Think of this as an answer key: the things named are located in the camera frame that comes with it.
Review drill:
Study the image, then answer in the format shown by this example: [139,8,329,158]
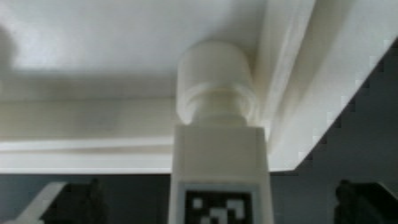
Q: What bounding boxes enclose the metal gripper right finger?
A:
[335,180,398,224]

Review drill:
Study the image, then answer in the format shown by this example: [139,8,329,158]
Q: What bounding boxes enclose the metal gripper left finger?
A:
[17,179,109,224]

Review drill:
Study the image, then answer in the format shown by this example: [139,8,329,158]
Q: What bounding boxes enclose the white square tabletop part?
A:
[0,0,398,174]

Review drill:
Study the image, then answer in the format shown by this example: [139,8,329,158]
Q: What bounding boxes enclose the white leg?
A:
[168,41,274,224]

